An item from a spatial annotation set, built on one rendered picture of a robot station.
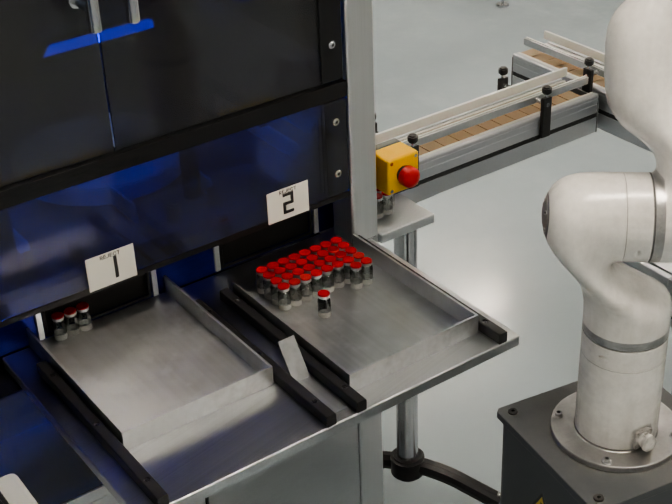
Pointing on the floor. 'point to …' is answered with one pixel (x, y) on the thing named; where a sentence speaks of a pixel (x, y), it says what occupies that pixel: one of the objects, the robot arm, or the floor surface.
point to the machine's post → (361, 197)
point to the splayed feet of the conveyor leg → (403, 470)
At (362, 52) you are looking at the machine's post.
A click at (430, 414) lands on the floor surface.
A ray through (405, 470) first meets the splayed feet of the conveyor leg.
